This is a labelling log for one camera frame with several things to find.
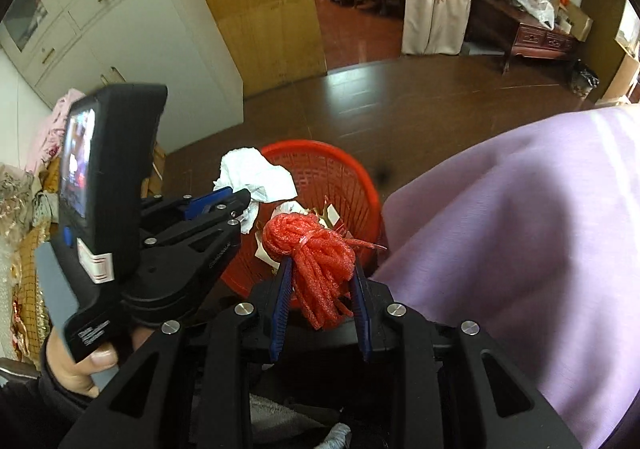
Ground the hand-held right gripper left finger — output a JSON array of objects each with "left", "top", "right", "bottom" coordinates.
[{"left": 60, "top": 256, "right": 296, "bottom": 449}]

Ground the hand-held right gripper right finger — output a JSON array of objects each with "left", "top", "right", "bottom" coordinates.
[{"left": 349, "top": 259, "right": 583, "bottom": 449}]

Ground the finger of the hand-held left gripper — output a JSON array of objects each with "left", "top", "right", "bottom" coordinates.
[
  {"left": 120, "top": 188, "right": 258, "bottom": 328},
  {"left": 140, "top": 186, "right": 236, "bottom": 233}
]

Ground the white tissue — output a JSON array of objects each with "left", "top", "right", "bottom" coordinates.
[{"left": 212, "top": 147, "right": 298, "bottom": 236}]

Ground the red foam fruit net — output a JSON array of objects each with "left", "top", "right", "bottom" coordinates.
[{"left": 261, "top": 213, "right": 388, "bottom": 331}]

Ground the red plastic basket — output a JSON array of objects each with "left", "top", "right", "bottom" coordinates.
[{"left": 220, "top": 140, "right": 385, "bottom": 312}]

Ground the person's left forearm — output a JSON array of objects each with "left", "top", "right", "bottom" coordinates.
[{"left": 0, "top": 354, "right": 101, "bottom": 449}]

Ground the person's left hand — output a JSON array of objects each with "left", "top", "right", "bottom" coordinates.
[{"left": 45, "top": 328, "right": 119, "bottom": 400}]

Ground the pink cloth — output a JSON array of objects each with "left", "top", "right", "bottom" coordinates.
[{"left": 25, "top": 89, "right": 86, "bottom": 170}]

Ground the grey cloth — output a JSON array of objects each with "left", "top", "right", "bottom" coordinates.
[{"left": 249, "top": 391, "right": 351, "bottom": 449}]

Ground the white cabinet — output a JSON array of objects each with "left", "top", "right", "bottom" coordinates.
[{"left": 0, "top": 0, "right": 246, "bottom": 154}]

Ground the gold patterned fabric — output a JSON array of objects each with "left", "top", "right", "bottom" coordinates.
[{"left": 0, "top": 164, "right": 61, "bottom": 365}]

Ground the purple printed tablecloth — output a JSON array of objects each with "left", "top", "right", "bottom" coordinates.
[{"left": 372, "top": 104, "right": 640, "bottom": 449}]

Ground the wooden partition board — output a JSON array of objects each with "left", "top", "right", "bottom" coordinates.
[{"left": 175, "top": 0, "right": 328, "bottom": 100}]

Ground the black plastic bag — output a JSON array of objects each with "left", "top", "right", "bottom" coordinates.
[{"left": 570, "top": 61, "right": 600, "bottom": 97}]

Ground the dark wooden cabinet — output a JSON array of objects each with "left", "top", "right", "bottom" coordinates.
[{"left": 467, "top": 0, "right": 583, "bottom": 74}]

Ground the closed cardboard box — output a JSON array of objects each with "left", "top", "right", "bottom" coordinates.
[{"left": 597, "top": 49, "right": 640, "bottom": 104}]

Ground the open cardboard box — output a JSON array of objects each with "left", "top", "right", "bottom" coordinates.
[{"left": 560, "top": 4, "right": 593, "bottom": 40}]

